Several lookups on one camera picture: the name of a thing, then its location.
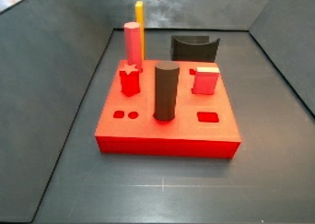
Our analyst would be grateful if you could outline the red star-shaped peg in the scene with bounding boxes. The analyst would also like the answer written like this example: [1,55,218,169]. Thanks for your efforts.
[118,65,140,97]

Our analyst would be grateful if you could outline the tall pink cylinder peg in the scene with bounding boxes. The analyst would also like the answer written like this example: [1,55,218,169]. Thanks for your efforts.
[124,22,142,71]

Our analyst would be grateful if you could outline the dark brown cylinder peg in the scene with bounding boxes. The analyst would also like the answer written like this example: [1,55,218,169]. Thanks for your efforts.
[153,61,180,122]

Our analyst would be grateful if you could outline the red fixture block with holes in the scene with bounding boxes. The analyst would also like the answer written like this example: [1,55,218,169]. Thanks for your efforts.
[94,60,241,159]

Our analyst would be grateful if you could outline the yellow two-pronged square-circle object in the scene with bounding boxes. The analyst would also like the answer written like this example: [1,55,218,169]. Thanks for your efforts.
[134,1,145,59]

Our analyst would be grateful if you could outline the black curved regrasp stand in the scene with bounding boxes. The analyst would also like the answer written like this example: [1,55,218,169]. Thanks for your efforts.
[170,35,220,63]

